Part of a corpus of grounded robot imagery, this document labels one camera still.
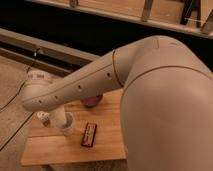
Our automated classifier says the metal rail frame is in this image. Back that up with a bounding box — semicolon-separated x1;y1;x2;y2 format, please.
0;28;99;76

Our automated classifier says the white ceramic cup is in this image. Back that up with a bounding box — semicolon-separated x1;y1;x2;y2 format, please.
60;112;73;136

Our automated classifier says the black and red box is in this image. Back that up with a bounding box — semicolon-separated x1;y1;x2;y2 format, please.
81;123;97;147

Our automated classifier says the black cable on floor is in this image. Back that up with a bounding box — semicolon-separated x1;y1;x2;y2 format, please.
0;47;42;152

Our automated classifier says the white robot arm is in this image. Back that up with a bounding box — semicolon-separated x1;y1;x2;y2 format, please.
22;35;213;171

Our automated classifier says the dark purple bowl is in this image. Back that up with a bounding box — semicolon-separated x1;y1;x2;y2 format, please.
81;95;103;107

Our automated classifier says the wooden board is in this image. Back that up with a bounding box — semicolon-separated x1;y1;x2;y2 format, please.
21;90;125;166

